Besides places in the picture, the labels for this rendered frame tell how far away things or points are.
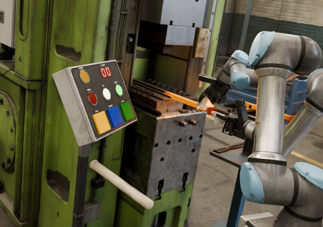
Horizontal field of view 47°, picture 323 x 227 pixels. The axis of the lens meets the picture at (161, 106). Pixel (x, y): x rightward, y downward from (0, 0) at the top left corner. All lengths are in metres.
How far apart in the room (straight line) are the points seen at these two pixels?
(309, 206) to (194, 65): 1.27
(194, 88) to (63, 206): 1.02
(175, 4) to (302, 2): 8.61
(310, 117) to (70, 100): 0.87
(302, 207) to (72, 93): 0.84
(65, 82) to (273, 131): 0.72
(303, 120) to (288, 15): 9.08
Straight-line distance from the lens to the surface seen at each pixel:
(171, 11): 1.84
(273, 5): 10.76
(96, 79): 1.46
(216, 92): 1.75
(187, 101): 1.89
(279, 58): 1.20
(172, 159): 2.04
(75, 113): 1.37
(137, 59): 2.38
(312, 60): 1.26
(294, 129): 1.48
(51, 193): 2.30
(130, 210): 2.18
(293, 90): 5.53
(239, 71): 1.59
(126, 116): 1.54
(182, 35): 1.91
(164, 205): 2.16
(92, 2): 1.79
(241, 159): 2.23
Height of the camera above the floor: 1.46
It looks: 15 degrees down
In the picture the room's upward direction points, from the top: 8 degrees clockwise
